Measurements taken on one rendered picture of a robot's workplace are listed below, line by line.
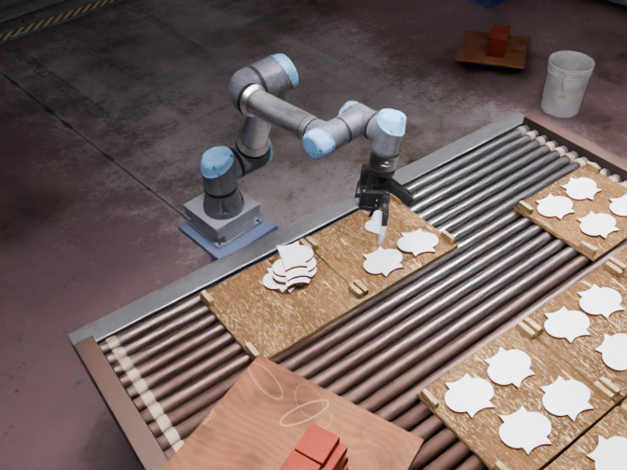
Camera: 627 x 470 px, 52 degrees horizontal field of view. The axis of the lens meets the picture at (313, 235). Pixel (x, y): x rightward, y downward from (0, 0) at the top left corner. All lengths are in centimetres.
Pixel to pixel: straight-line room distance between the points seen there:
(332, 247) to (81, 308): 169
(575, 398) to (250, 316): 97
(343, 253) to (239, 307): 41
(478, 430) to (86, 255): 259
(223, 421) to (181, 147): 300
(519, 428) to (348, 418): 46
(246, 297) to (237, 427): 54
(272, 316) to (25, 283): 202
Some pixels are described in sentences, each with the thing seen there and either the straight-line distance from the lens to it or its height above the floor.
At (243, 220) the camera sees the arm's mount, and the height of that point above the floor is 93.
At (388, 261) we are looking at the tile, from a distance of 219.
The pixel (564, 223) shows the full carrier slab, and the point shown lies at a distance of 247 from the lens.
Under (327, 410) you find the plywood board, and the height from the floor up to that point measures 104.
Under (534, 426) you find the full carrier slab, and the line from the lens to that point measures 187.
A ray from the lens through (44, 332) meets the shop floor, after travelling 352.
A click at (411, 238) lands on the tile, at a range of 228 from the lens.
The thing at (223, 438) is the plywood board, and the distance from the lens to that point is 170.
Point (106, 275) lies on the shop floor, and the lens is 368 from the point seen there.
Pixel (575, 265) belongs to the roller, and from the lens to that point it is 235.
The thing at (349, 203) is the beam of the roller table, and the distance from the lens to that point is 246.
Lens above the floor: 249
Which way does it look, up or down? 42 degrees down
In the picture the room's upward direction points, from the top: 3 degrees counter-clockwise
